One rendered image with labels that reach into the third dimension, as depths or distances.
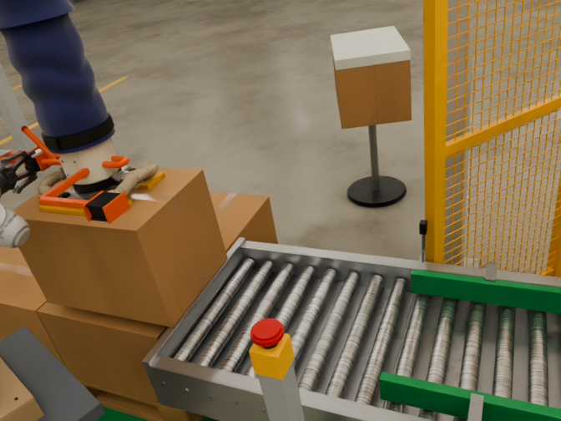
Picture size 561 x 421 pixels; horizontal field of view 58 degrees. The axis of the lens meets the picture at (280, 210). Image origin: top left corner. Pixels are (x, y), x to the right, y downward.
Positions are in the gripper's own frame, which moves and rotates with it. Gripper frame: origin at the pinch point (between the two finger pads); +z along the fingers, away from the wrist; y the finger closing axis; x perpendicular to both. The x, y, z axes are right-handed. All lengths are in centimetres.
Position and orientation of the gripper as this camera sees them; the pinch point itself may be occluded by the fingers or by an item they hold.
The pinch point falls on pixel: (37, 159)
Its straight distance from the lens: 204.0
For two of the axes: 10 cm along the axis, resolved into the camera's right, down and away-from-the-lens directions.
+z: 3.8, -5.4, 7.5
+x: 9.1, 0.8, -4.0
